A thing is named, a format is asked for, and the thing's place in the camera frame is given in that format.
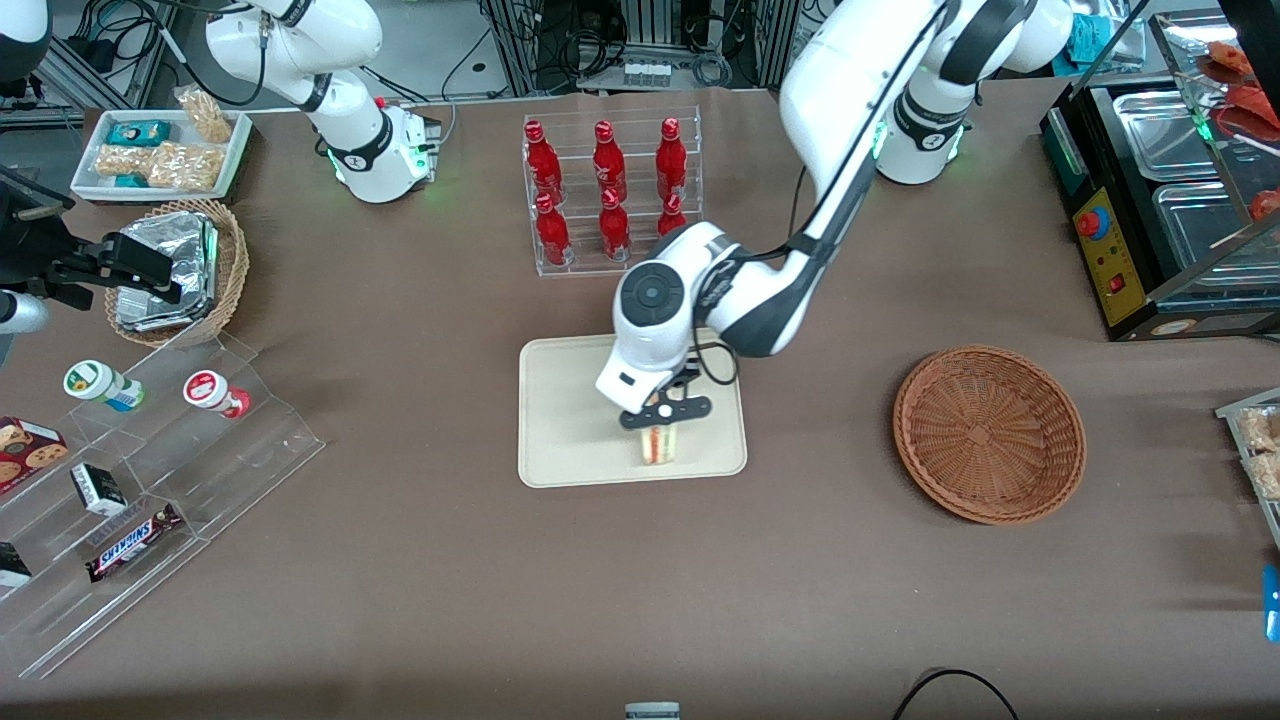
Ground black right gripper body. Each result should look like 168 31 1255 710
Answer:
0 165 101 301

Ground cream rectangular serving tray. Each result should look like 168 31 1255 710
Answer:
517 335 749 490

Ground white rectangular snack tray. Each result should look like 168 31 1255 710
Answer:
69 107 254 207

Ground light wicker basket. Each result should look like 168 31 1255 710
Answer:
104 198 250 350

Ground brown round wicker basket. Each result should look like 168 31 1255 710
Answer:
892 344 1089 527

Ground metal tray with crackers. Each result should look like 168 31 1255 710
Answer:
1214 387 1280 553

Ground aluminium foil container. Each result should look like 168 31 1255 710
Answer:
114 211 220 334

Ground clear bag of snacks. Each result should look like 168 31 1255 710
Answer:
147 141 224 194
94 144 157 182
174 87 234 145

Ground green lid yogurt cup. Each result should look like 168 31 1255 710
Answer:
63 359 145 414

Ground clear acrylic bottle rack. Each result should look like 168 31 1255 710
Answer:
522 104 705 280

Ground teal snack box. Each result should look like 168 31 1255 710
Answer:
107 119 172 148

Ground red lid yogurt cup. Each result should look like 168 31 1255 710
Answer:
182 369 252 420

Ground clear acrylic stepped display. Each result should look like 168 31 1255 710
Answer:
0 334 327 682

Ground chocolate chip cookie box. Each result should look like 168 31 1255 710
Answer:
0 415 70 497

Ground small black carton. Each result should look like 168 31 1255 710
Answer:
69 462 129 519

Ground Snickers chocolate bar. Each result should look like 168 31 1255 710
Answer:
84 502 185 585

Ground black food warmer appliance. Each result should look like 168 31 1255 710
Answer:
1039 8 1280 344

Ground steel food pan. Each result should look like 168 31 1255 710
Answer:
1112 91 1203 183
1154 181 1280 293

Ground teal cloth object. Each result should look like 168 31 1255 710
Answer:
1067 11 1117 64

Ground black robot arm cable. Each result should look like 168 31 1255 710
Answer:
690 0 956 389

